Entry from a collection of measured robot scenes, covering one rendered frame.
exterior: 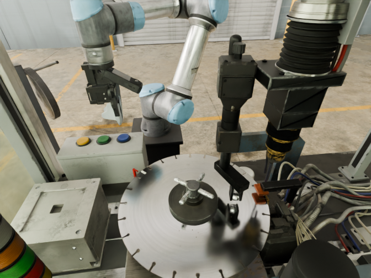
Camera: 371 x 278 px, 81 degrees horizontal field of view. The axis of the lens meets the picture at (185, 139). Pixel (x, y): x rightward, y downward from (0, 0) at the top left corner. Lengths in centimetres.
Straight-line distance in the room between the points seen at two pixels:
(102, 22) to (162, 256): 55
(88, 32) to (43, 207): 45
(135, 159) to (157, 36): 565
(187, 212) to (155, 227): 7
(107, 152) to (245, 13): 613
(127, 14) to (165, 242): 57
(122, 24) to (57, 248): 58
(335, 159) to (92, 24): 99
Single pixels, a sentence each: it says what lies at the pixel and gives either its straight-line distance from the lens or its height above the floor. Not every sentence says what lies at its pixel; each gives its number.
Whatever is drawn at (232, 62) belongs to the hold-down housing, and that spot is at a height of 125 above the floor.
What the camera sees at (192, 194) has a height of 99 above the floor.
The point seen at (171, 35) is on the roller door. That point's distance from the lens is 630.
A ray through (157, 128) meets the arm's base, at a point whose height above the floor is 79.
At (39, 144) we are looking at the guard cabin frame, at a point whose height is 94.
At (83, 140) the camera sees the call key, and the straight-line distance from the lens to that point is 83.
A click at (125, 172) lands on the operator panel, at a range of 82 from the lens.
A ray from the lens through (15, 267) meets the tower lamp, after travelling 39.
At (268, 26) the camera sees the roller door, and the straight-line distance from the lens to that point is 692.
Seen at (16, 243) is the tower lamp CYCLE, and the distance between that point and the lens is 37.
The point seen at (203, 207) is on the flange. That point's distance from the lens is 48.
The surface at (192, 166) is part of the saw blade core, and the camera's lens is 58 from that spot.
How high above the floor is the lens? 135
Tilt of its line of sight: 36 degrees down
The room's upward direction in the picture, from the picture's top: 1 degrees counter-clockwise
